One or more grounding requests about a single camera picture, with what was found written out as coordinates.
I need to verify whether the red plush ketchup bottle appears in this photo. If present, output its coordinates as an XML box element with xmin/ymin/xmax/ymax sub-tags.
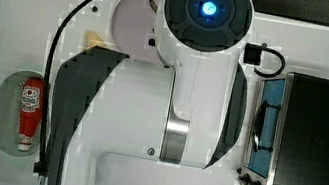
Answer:
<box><xmin>17</xmin><ymin>78</ymin><xmax>43</xmax><ymax>151</ymax></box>

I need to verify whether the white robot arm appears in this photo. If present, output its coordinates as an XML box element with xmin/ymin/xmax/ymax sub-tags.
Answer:
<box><xmin>47</xmin><ymin>0</ymin><xmax>254</xmax><ymax>185</ymax></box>

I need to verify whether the green oval strainer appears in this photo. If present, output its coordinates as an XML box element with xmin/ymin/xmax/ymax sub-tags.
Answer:
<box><xmin>0</xmin><ymin>70</ymin><xmax>42</xmax><ymax>157</ymax></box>

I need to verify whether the lilac round plate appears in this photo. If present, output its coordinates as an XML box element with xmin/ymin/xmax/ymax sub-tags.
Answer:
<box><xmin>111</xmin><ymin>0</ymin><xmax>164</xmax><ymax>67</ymax></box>

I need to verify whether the yellow plush banana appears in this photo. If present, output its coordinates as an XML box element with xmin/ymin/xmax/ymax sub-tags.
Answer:
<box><xmin>84</xmin><ymin>30</ymin><xmax>105</xmax><ymax>49</ymax></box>

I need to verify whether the black toaster oven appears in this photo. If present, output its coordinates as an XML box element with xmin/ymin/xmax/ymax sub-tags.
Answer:
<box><xmin>237</xmin><ymin>72</ymin><xmax>329</xmax><ymax>185</ymax></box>

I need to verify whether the black cable connector block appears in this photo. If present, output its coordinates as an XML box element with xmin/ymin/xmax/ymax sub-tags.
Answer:
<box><xmin>243</xmin><ymin>43</ymin><xmax>286</xmax><ymax>78</ymax></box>

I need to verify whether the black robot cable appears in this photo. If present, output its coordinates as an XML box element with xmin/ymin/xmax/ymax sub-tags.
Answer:
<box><xmin>27</xmin><ymin>0</ymin><xmax>130</xmax><ymax>185</ymax></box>

